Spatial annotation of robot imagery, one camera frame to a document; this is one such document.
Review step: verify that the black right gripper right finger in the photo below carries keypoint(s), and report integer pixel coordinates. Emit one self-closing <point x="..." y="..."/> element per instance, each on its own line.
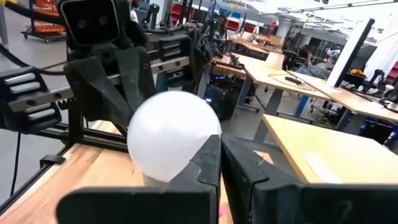
<point x="311" y="205"/>

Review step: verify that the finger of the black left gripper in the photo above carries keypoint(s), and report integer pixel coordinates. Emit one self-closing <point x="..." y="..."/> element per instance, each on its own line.
<point x="136" y="77"/>
<point x="96" y="90"/>

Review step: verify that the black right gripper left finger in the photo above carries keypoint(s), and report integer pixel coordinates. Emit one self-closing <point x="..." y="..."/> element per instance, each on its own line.
<point x="140" y="205"/>

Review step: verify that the white lightbulb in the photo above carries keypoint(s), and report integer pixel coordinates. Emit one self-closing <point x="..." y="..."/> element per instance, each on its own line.
<point x="171" y="133"/>

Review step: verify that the black computer tower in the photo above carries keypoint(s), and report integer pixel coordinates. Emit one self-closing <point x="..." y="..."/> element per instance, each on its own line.
<point x="222" y="102"/>

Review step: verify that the rack of red bins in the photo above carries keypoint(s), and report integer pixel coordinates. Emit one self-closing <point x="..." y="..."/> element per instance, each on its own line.
<point x="46" y="28"/>

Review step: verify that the light wood background desk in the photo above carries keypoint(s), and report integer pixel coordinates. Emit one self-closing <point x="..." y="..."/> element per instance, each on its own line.
<point x="264" y="74"/>
<point x="357" y="102"/>

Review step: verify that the white pillar with black edge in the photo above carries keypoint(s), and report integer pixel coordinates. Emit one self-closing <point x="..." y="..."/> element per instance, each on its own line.
<point x="348" y="53"/>

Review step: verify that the black aluminium table frame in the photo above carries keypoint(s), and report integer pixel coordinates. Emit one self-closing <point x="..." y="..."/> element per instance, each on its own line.
<point x="93" y="137"/>

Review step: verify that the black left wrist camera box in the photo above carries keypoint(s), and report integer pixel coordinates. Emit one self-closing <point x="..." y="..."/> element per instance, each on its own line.
<point x="90" y="23"/>

